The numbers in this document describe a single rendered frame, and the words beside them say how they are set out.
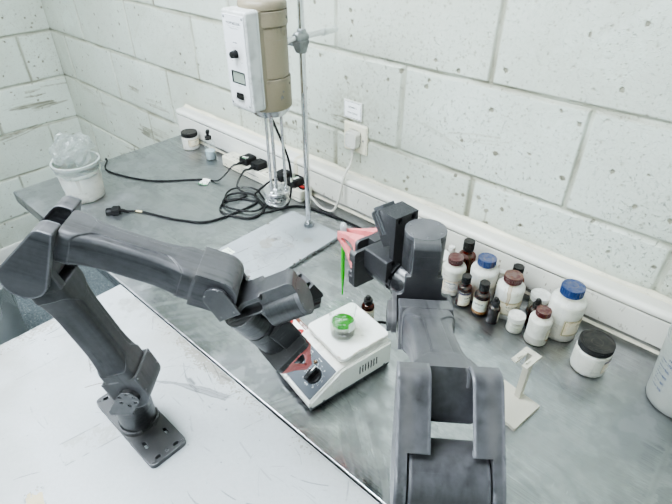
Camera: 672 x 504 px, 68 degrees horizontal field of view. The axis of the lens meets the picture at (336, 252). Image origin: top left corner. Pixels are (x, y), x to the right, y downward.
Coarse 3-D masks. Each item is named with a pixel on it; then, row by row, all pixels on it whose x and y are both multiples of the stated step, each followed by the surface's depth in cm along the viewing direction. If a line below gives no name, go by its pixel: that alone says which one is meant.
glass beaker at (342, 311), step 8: (328, 304) 94; (336, 304) 96; (344, 304) 96; (352, 304) 95; (336, 312) 91; (344, 312) 98; (352, 312) 92; (336, 320) 93; (344, 320) 92; (352, 320) 93; (336, 328) 94; (344, 328) 93; (352, 328) 94; (336, 336) 95; (344, 336) 95; (352, 336) 96
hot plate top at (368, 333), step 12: (360, 312) 102; (312, 324) 100; (324, 324) 100; (360, 324) 100; (372, 324) 100; (324, 336) 97; (360, 336) 97; (372, 336) 97; (384, 336) 97; (336, 348) 94; (348, 348) 94; (360, 348) 94
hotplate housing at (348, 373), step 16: (304, 336) 100; (320, 352) 96; (368, 352) 96; (384, 352) 99; (336, 368) 93; (352, 368) 94; (368, 368) 98; (336, 384) 93; (352, 384) 98; (304, 400) 93; (320, 400) 93
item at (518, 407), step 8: (520, 352) 88; (528, 352) 88; (512, 360) 87; (528, 360) 87; (536, 360) 87; (528, 368) 86; (520, 376) 92; (528, 376) 92; (504, 384) 97; (520, 384) 93; (512, 392) 96; (520, 392) 94; (512, 400) 94; (520, 400) 94; (528, 400) 94; (512, 408) 93; (520, 408) 93; (528, 408) 93; (536, 408) 93; (512, 416) 91; (520, 416) 91; (528, 416) 92; (512, 424) 90; (520, 424) 90
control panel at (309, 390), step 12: (312, 348) 97; (312, 360) 96; (324, 360) 95; (288, 372) 97; (300, 372) 96; (324, 372) 94; (300, 384) 94; (312, 384) 93; (324, 384) 92; (312, 396) 92
